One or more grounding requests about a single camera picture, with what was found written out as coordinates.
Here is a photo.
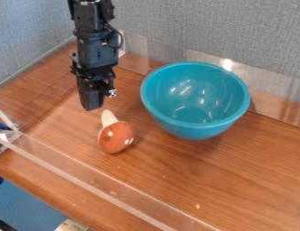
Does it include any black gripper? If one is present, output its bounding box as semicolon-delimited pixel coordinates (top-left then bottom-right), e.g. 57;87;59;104
70;35;119;111

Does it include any brown toy mushroom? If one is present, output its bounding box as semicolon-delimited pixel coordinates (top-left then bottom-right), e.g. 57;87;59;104
98;109;134;154

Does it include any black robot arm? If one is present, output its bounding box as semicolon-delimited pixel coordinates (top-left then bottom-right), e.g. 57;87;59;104
69;0;123;111

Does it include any blue plastic bowl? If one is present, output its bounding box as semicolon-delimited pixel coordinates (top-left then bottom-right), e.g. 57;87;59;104
141;61;252;140

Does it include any clear acrylic left barrier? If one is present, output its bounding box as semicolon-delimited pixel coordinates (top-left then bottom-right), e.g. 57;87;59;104
0;36;74;87

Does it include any clear acrylic barrier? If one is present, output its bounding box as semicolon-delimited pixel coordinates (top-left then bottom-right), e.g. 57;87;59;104
0;36;74;87
0;109;220;231
123;32;300;127

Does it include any clear acrylic front barrier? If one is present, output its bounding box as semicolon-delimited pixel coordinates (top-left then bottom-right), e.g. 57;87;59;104
0;109;220;231

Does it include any clear acrylic back barrier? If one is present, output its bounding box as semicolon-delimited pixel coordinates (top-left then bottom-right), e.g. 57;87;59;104
123;32;300;127

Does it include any clear acrylic corner bracket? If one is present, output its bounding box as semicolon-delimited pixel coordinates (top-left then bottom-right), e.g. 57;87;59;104
118;30;126;58

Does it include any black cable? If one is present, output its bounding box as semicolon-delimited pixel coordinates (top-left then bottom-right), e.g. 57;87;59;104
106;26;125;51

